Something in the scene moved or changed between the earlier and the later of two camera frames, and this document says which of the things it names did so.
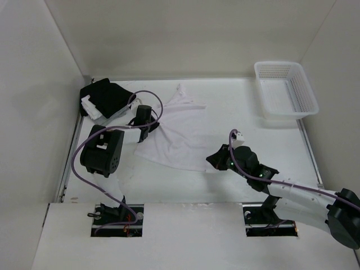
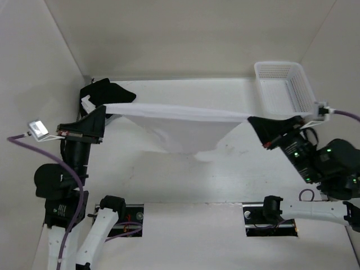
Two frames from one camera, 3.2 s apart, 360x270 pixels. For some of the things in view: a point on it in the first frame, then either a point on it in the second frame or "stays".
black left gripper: (153, 126) → (92, 125)
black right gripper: (217, 159) → (266, 129)
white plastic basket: (284, 91) stays
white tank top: (178, 141) → (181, 129)
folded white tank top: (90, 107) stays
